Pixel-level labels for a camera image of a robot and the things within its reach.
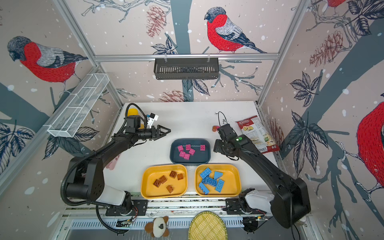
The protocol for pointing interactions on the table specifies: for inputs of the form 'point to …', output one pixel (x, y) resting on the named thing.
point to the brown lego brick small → (180, 176)
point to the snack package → (253, 129)
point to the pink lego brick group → (192, 151)
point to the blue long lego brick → (204, 188)
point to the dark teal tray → (199, 157)
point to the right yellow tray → (231, 176)
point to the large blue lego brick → (205, 173)
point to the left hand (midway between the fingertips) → (166, 133)
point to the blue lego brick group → (219, 185)
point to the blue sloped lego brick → (217, 174)
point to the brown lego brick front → (162, 179)
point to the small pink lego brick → (186, 156)
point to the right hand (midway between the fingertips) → (218, 149)
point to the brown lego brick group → (170, 189)
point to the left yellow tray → (149, 173)
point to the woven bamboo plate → (207, 225)
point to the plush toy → (158, 227)
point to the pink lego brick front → (182, 154)
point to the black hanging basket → (186, 68)
